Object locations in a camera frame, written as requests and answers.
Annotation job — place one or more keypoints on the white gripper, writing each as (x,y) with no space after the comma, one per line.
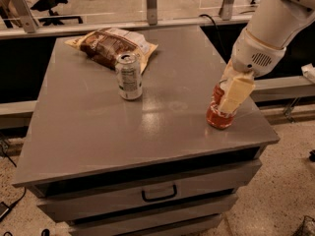
(252,54)

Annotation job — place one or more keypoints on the red coke can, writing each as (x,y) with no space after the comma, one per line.
(214,117)

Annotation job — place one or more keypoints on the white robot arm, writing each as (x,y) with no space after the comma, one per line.
(277,22)

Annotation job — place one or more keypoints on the silver 7up can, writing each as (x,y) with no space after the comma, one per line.
(128,74)

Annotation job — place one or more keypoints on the grey drawer cabinet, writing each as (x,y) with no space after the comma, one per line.
(89,153)

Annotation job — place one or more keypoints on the brown chip bag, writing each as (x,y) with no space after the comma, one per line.
(104,45)

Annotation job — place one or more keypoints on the black office chair left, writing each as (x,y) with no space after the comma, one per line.
(54,18)

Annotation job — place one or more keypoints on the black drawer handle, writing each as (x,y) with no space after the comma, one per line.
(153,195)

